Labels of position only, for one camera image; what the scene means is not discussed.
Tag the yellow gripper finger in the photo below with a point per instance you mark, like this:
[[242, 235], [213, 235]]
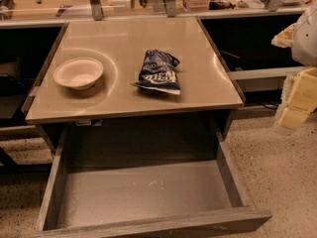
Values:
[[284, 38]]

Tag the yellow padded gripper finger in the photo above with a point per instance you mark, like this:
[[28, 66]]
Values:
[[298, 98]]

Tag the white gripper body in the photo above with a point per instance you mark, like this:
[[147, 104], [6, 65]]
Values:
[[305, 42]]

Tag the blue chip bag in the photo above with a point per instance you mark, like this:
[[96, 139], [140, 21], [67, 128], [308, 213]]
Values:
[[158, 73]]

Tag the grey drawer cabinet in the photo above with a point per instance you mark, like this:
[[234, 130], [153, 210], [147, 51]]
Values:
[[120, 44]]

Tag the open grey wooden drawer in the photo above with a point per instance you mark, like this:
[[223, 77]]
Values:
[[150, 177]]

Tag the white paper bowl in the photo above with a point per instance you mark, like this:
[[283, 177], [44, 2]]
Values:
[[78, 74]]

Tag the metal bracket post middle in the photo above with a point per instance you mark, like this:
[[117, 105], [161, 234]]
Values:
[[170, 8]]

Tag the metal bracket post left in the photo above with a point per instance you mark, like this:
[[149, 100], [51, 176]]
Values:
[[96, 9]]

